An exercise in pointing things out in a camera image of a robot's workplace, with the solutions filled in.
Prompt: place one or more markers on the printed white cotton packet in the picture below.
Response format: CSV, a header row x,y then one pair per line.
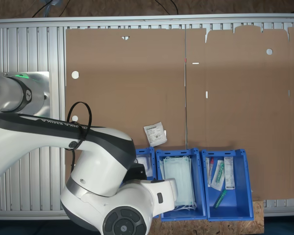
x,y
155,134

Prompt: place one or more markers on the clear cotton packet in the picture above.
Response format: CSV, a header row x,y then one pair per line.
x,y
144,164

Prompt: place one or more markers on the brown cardboard sheet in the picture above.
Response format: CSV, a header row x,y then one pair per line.
x,y
125,85
247,110

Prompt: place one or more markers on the stack of white face masks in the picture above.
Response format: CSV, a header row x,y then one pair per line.
x,y
181,176

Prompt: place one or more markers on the red-capped swab tube packet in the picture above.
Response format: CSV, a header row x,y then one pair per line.
x,y
210,171

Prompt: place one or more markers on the blue bin with masks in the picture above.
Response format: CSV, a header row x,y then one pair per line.
x,y
201,181

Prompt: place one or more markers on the green-printed clear packet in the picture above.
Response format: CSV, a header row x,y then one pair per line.
x,y
218,176

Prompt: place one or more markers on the white printed flat packet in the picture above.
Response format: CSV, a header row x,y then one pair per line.
x,y
229,173

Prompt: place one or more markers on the green tube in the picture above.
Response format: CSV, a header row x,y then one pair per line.
x,y
220,198

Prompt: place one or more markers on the blue bin with swab packets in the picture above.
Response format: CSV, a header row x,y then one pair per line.
x,y
242,176

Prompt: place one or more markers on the chipboard wooden block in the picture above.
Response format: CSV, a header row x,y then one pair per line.
x,y
210,227

